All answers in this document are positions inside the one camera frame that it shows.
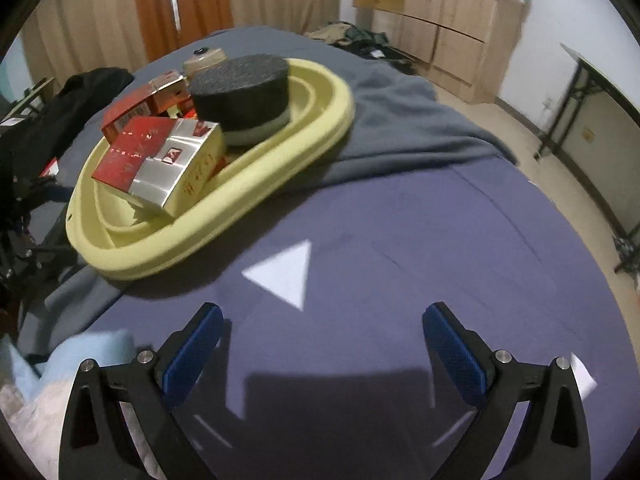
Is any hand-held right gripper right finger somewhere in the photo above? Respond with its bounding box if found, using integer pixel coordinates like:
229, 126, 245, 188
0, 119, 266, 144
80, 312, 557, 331
422, 302, 593, 480

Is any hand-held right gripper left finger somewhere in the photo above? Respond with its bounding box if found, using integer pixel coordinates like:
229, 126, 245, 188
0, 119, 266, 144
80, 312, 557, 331
59, 302, 225, 480

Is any yellow collapsible basin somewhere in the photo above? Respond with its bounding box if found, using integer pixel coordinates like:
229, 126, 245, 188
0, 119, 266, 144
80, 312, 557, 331
65, 57, 357, 282

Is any red silver cigarette carton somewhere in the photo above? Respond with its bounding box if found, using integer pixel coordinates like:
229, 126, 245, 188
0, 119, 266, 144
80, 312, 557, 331
91, 115, 226, 221

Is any dark red carton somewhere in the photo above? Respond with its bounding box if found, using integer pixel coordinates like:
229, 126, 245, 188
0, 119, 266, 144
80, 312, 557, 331
101, 72, 191, 143

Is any black grey sponge cylinder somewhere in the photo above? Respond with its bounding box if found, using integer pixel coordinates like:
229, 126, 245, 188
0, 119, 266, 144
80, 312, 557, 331
187, 54, 292, 147

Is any light blue fleece blanket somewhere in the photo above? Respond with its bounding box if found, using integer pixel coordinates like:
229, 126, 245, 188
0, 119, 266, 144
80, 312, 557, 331
0, 327, 136, 401

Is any pale patterned blanket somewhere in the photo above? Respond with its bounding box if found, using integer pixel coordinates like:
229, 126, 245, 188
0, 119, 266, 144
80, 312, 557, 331
0, 380, 81, 480

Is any black metal stand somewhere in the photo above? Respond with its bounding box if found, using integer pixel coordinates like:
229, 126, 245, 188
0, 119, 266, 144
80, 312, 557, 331
0, 170, 76, 311

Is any black clothing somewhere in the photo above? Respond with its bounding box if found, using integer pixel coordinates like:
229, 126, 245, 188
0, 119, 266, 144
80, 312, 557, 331
0, 67, 136, 201

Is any small lidded jar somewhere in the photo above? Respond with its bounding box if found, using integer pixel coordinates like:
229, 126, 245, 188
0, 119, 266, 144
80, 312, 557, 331
182, 46, 228, 81

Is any black open suitcase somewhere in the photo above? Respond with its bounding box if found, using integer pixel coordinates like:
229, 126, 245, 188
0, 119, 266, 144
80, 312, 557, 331
350, 40, 416, 68

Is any black folding table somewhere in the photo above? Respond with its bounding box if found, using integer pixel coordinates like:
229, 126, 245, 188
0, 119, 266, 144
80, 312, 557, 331
537, 42, 640, 276

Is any wooden wardrobe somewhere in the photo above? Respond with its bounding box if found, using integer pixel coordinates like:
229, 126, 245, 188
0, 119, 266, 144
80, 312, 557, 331
352, 0, 526, 106

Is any olive clothes pile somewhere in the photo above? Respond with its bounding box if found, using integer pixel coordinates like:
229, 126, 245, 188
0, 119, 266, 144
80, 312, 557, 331
305, 21, 401, 53

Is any beige curtain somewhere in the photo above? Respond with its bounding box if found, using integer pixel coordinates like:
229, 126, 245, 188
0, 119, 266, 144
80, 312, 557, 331
20, 0, 343, 86

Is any orange curtain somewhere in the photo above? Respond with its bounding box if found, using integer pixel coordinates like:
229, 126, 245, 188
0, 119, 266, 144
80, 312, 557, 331
131, 0, 235, 63

